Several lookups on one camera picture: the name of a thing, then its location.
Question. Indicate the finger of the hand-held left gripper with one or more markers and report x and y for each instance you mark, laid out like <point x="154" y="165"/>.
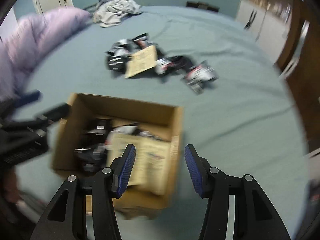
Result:
<point x="55" y="112"/>
<point x="28" y="98"/>

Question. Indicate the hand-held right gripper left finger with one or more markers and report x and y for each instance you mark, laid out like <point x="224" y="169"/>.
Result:
<point x="126" y="170"/>

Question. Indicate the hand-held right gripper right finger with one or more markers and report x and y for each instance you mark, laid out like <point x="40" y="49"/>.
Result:
<point x="195" y="170"/>

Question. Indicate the beige packet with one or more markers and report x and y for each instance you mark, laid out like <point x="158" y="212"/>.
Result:
<point x="155" y="160"/>
<point x="141" y="61"/>

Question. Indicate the cardboard box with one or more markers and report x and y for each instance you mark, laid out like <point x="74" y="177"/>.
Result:
<point x="125" y="110"/>

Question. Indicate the pile of black packets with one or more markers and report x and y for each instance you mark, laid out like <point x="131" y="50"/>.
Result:
<point x="117" y="62"/>

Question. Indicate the person's left hand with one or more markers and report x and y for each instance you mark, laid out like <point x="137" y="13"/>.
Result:
<point x="10" y="187"/>

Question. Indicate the lilac quilt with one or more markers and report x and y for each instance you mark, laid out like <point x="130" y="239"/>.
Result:
<point x="32" y="45"/>

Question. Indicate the grey crumpled clothes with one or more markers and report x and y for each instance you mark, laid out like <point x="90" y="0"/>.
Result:
<point x="115" y="10"/>

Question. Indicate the white cabinet unit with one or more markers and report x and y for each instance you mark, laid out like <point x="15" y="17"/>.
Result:
<point x="270" y="27"/>

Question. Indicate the dark wooden chair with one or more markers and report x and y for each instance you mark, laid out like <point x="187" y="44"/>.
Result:
<point x="297" y="30"/>

